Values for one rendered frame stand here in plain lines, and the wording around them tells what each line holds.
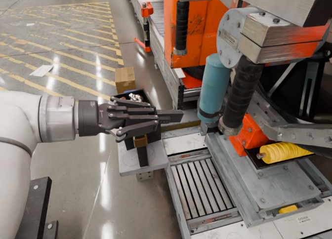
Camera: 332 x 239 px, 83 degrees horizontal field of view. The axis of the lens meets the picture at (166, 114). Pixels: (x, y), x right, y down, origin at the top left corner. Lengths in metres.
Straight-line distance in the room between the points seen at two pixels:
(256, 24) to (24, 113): 0.37
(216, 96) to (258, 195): 0.48
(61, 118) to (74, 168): 0.95
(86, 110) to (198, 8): 0.70
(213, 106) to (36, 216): 0.75
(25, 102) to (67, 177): 0.94
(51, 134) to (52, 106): 0.05
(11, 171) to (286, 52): 0.40
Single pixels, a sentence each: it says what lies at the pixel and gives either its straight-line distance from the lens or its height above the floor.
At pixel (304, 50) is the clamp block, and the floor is 0.91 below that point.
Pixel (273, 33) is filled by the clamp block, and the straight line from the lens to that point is 0.27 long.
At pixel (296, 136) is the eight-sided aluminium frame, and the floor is 0.66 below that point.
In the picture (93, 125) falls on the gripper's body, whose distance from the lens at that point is 0.39.
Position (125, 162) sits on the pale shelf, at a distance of 0.69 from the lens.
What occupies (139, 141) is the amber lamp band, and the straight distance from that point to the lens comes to 0.55.
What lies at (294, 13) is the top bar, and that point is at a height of 0.96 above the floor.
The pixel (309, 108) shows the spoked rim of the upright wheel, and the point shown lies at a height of 0.67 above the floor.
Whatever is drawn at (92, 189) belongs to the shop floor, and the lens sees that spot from 1.20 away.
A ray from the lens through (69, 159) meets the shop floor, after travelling 1.36.
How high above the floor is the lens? 1.02
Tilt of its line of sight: 44 degrees down
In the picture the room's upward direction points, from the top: straight up
